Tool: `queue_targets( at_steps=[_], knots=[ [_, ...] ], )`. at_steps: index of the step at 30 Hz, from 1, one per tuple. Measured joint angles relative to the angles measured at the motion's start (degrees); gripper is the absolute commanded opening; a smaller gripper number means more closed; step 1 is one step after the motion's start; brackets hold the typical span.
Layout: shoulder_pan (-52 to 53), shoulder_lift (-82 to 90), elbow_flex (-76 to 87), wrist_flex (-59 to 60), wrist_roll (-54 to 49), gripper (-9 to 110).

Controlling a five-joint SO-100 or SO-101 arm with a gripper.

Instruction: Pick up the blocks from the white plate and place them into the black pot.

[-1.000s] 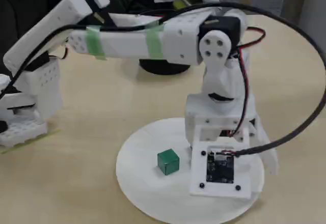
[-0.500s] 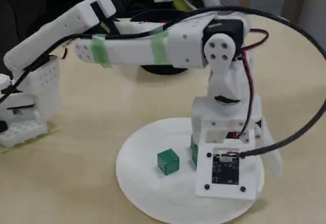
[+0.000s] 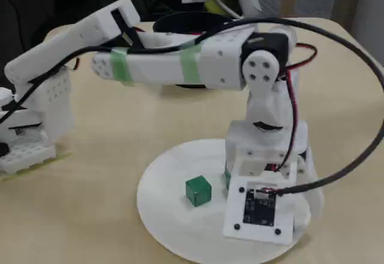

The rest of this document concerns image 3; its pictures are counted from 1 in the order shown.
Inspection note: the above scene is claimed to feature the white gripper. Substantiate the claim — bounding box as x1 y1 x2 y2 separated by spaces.
226 119 325 232

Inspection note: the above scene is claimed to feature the white paper plate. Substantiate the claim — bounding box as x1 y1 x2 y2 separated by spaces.
137 139 313 264

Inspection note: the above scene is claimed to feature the black pot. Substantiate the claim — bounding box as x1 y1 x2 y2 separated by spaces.
152 11 256 91

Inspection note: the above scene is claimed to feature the green tape strip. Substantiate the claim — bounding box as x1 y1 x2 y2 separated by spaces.
179 40 201 85
110 47 135 87

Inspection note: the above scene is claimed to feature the dark garment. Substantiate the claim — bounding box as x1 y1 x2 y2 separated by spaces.
0 0 184 79

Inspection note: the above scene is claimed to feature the thick black camera cable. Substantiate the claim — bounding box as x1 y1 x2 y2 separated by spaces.
0 16 384 197

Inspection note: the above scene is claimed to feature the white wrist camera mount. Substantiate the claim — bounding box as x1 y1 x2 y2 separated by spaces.
221 175 296 245

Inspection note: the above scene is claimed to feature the yellow-green robot base plate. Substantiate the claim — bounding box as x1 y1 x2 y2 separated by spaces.
0 152 73 182

